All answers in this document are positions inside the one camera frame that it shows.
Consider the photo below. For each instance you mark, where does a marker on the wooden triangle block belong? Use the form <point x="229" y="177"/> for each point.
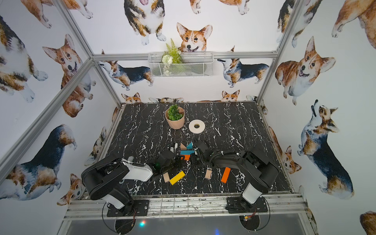
<point x="183" y="147"/>

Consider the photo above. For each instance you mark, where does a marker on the teal long block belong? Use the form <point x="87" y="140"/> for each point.
<point x="187" y="152"/>

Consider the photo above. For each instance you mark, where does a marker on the small teal block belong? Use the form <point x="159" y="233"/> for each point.
<point x="190" y="146"/>

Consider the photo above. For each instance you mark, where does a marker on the natural wood block right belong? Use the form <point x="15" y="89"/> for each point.
<point x="208" y="174"/>

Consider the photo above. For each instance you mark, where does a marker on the small natural wood block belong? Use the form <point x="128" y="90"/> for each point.
<point x="166" y="177"/>

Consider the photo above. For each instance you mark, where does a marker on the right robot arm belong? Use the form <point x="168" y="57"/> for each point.
<point x="260" y="172"/>

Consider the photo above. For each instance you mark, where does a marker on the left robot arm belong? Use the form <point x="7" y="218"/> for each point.
<point x="102" y="180"/>

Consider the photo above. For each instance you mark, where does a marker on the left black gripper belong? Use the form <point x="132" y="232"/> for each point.
<point x="173" y="155"/>

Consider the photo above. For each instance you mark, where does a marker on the yellow long block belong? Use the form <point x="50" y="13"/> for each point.
<point x="177" y="178"/>

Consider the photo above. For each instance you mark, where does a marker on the green fern with white flower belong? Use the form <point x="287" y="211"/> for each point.
<point x="172" y="60"/>

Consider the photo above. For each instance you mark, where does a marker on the white wire wall basket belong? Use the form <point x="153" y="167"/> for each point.
<point x="188" y="65"/>

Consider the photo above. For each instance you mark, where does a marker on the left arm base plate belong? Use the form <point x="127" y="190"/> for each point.
<point x="136" y="208"/>

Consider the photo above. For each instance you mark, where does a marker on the white tape roll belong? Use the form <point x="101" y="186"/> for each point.
<point x="197" y="126"/>

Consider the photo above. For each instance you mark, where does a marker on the pink potted green plant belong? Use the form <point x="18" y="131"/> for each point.
<point x="175" y="116"/>

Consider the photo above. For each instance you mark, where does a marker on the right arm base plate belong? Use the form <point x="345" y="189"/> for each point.
<point x="240" y="205"/>

